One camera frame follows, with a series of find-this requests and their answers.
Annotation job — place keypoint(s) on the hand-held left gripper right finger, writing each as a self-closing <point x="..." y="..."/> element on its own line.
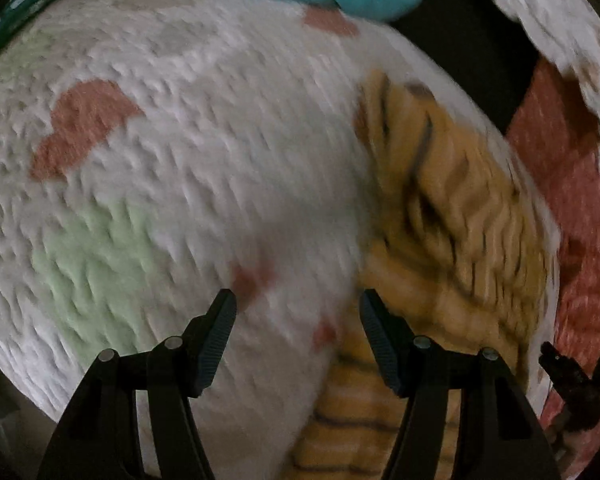
<point x="380" y="340"/>

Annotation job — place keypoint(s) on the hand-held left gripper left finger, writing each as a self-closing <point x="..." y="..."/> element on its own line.
<point x="217" y="340"/>

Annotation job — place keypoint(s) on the yellow striped small garment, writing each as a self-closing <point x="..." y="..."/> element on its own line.
<point x="440" y="240"/>

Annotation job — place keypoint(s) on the white fluffy patterned blanket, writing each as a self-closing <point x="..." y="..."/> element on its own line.
<point x="180" y="185"/>

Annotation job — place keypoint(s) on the pink knitted blanket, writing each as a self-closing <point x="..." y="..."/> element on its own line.
<point x="575" y="220"/>

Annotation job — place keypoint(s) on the green patterned cloth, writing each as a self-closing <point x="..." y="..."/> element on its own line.
<point x="15" y="15"/>

